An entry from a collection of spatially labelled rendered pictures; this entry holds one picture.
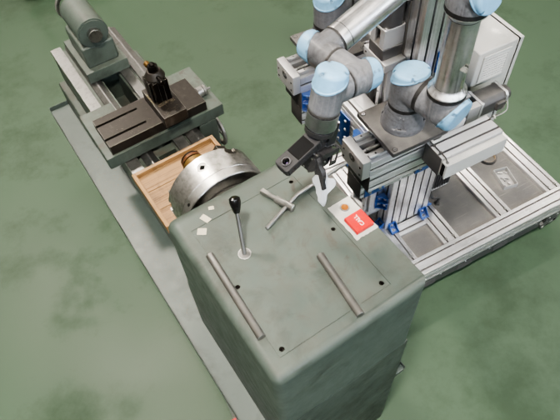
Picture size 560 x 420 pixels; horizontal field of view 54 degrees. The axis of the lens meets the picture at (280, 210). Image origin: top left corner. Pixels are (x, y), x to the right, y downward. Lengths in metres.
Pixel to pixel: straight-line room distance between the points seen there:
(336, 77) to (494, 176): 2.04
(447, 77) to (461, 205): 1.41
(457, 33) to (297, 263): 0.73
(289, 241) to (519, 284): 1.76
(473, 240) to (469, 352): 0.53
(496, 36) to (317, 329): 1.34
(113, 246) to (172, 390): 0.90
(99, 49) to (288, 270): 1.56
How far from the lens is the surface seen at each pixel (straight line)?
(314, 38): 1.38
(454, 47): 1.60
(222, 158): 1.76
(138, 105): 2.39
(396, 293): 1.46
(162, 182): 2.20
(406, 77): 1.78
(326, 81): 1.20
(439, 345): 2.81
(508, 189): 3.12
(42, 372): 2.98
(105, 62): 2.73
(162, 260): 2.41
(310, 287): 1.45
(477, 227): 2.93
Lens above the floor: 2.54
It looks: 54 degrees down
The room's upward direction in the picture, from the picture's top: 5 degrees counter-clockwise
